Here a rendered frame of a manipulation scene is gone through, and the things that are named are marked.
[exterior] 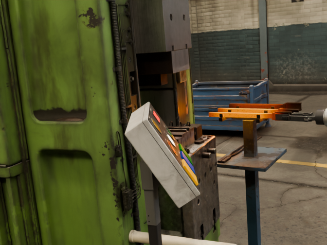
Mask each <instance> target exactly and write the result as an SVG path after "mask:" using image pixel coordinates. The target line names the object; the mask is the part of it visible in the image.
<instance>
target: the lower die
mask: <svg viewBox="0 0 327 245"><path fill-rule="evenodd" d="M167 127H176V128H189V131H188V132H187V129H169V130H170V132H171V133H172V135H173V136H174V137H175V139H176V140H177V142H178V143H179V144H181V145H182V147H183V148H187V147H189V146H190V145H191V144H193V143H194V141H195V138H194V127H190V126H167ZM185 146H186V147H185Z"/></svg>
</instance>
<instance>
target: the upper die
mask: <svg viewBox="0 0 327 245"><path fill-rule="evenodd" d="M136 58H137V68H138V75H150V74H172V73H177V72H180V71H183V70H188V69H189V55H188V49H182V50H176V51H170V52H155V53H140V54H136Z"/></svg>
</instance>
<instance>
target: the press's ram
mask: <svg viewBox="0 0 327 245"><path fill-rule="evenodd" d="M131 6H132V16H133V27H134V37H135V47H136V54H140V53H161V52H170V51H176V50H182V49H188V48H192V45H191V31H190V16H189V2H188V0H131Z"/></svg>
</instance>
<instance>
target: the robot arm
mask: <svg viewBox="0 0 327 245"><path fill-rule="evenodd" d="M275 120H289V121H297V122H311V121H316V124H317V125H325V126H327V108H326V109H325V110H324V109H318V110H316V113H313V112H293V113H292V115H290V114H275Z"/></svg>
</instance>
